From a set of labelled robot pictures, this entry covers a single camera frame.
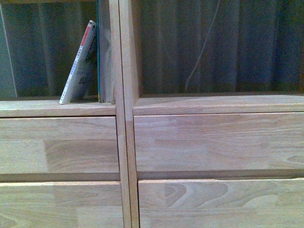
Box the white spine paperback book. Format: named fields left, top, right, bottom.
left=59, top=20, right=97, bottom=105

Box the right wooden shelf cabinet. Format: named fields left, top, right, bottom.
left=119, top=0, right=304, bottom=228

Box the wooden shelf cabinet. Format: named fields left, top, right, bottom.
left=119, top=0, right=304, bottom=228
left=0, top=0, right=131, bottom=228

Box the left wooden shelf cabinet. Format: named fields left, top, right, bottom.
left=0, top=0, right=131, bottom=228

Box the thin teal book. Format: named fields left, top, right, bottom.
left=96, top=0, right=102, bottom=103

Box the right cabinet upper drawer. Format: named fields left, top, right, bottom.
left=134, top=113, right=304, bottom=172

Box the cabinet drawer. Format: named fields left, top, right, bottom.
left=138, top=179, right=304, bottom=228
left=0, top=181, right=125, bottom=228
left=0, top=116, right=119, bottom=174
left=134, top=113, right=304, bottom=172

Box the left cabinet upper drawer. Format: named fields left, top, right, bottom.
left=0, top=116, right=119, bottom=174

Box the left cabinet lower drawer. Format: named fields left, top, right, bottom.
left=0, top=181, right=125, bottom=228

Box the dark pleated curtain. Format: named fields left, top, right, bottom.
left=0, top=0, right=304, bottom=102

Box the right cabinet lower drawer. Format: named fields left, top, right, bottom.
left=138, top=179, right=304, bottom=228

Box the thin white hanging cable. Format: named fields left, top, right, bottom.
left=185, top=0, right=220, bottom=92

